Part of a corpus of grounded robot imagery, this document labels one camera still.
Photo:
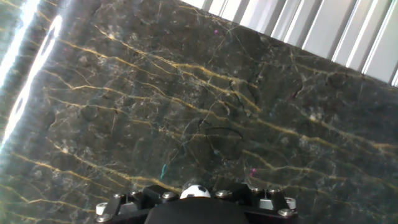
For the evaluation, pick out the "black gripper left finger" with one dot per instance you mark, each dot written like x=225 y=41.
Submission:
x=136 y=202

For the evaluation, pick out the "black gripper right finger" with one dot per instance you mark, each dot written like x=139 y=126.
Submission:
x=267 y=202

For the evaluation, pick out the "small soccer ball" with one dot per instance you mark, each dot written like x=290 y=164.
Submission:
x=194 y=192

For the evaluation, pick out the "black gold-veined marble mat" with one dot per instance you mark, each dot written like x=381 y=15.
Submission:
x=186 y=109

